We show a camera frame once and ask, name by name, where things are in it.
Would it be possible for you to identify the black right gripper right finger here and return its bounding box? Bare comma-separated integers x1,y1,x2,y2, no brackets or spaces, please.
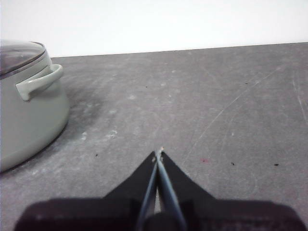
159,151,307,231

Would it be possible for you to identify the glass pot lid with knob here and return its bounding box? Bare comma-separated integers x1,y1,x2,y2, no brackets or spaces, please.
0,40,47,78

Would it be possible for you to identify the pale green electric pot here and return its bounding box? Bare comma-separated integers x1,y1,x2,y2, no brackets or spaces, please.
0,43,71,173

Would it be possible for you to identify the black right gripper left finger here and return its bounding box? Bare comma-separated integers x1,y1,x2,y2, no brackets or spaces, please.
13,151,159,231

